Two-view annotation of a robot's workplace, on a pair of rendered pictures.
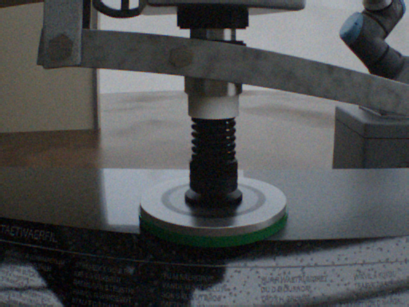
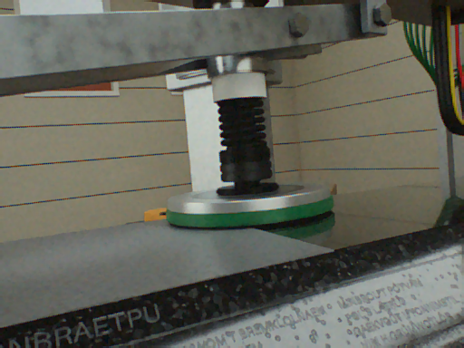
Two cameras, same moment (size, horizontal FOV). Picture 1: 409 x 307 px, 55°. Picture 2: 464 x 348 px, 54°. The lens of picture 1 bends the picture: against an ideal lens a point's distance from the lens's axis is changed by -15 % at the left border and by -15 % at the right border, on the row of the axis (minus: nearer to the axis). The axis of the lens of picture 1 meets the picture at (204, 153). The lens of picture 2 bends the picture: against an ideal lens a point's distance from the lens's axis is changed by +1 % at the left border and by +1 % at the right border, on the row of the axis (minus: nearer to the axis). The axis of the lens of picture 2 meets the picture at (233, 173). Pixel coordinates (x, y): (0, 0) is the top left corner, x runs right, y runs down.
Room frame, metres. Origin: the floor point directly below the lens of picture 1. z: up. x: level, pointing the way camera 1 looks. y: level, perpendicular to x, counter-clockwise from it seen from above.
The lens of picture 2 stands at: (1.13, -0.32, 0.96)
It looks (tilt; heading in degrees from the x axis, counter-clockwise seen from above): 3 degrees down; 151
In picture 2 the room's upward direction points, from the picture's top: 5 degrees counter-clockwise
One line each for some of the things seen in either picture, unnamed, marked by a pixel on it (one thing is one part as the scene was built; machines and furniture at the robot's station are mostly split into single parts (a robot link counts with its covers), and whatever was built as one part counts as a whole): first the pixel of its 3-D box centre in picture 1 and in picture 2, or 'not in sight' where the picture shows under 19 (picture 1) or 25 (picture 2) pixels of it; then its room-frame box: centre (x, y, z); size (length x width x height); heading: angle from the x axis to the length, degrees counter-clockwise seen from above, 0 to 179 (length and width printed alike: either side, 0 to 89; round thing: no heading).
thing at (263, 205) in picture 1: (213, 201); (247, 196); (0.62, -0.01, 0.90); 0.21 x 0.21 x 0.01
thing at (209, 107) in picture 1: (213, 101); (238, 86); (0.62, -0.01, 1.04); 0.07 x 0.07 x 0.04
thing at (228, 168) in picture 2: (213, 175); (246, 166); (0.62, -0.01, 0.93); 0.07 x 0.07 x 0.01
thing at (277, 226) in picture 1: (213, 204); (248, 198); (0.62, -0.01, 0.89); 0.22 x 0.22 x 0.04
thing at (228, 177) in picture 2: (213, 183); (246, 175); (0.62, -0.01, 0.92); 0.07 x 0.07 x 0.01
